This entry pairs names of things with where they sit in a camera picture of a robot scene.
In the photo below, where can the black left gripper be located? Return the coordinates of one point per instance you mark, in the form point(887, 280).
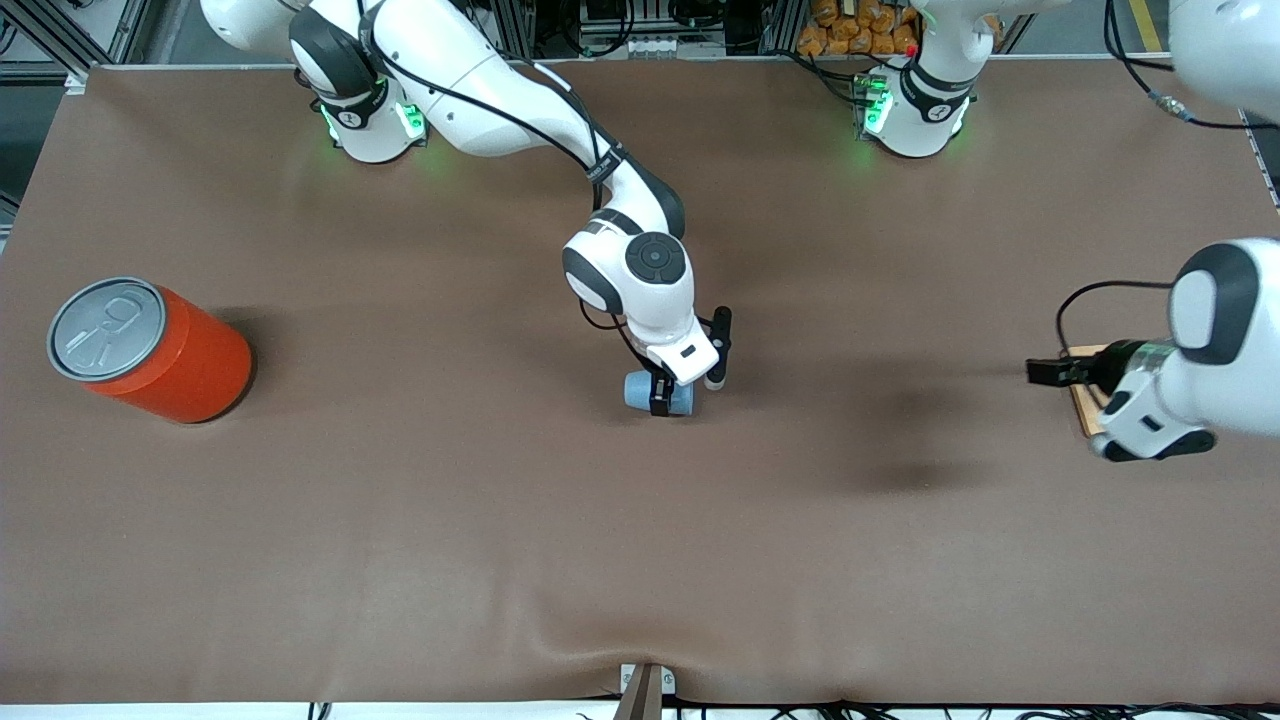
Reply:
point(1112, 364)

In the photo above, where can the orange snack bags pile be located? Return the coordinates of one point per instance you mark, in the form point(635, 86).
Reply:
point(850, 30)

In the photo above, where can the black electronics box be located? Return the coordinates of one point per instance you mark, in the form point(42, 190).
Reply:
point(620, 12)

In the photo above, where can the orange can with grey lid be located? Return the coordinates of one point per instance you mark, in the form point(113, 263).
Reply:
point(180, 365)

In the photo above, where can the light blue plastic cup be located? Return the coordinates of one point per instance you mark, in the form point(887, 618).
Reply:
point(637, 392)

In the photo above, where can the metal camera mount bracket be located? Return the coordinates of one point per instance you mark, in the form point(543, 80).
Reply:
point(645, 695)

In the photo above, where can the aluminium frame profile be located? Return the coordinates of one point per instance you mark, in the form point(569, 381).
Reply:
point(515, 30)
point(128, 25)

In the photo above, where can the white connector strip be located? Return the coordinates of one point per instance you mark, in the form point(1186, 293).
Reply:
point(655, 47)

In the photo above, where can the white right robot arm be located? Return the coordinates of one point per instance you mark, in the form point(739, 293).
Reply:
point(480, 100)

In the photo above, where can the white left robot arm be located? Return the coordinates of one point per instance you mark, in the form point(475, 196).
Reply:
point(925, 120)

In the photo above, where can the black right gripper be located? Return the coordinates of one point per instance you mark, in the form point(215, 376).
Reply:
point(661, 392)

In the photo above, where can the brown table cover mat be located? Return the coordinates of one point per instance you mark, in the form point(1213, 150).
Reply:
point(640, 520)

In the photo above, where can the wooden cup rack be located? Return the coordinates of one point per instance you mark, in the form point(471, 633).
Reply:
point(1088, 415)

